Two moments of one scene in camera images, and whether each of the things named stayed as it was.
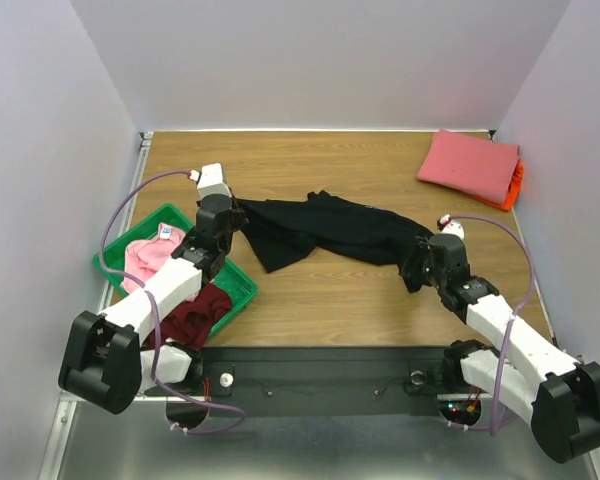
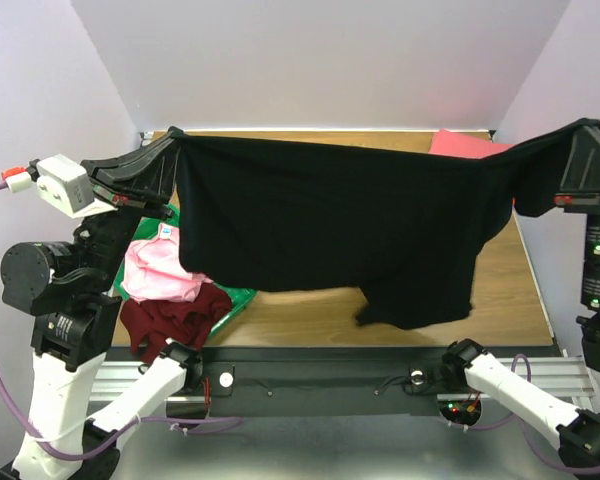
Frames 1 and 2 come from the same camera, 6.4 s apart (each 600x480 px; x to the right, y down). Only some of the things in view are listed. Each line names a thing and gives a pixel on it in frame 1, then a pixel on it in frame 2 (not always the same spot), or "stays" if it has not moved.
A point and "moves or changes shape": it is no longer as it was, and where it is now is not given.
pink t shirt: (144, 257) stays
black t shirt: (324, 226) moves or changes shape
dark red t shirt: (190, 323) stays
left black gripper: (238, 218) -> (150, 165)
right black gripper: (418, 259) -> (593, 200)
